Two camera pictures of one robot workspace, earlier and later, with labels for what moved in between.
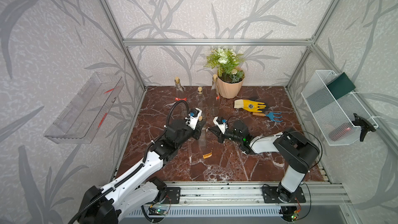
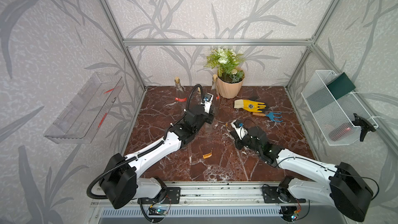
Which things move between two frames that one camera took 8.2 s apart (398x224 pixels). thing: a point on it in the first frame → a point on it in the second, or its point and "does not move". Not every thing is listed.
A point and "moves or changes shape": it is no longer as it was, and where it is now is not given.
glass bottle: x=202 y=139 moves or changes shape
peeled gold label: x=207 y=155 does not move
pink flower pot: x=230 y=91 does not move
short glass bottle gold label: x=200 y=101 does not move
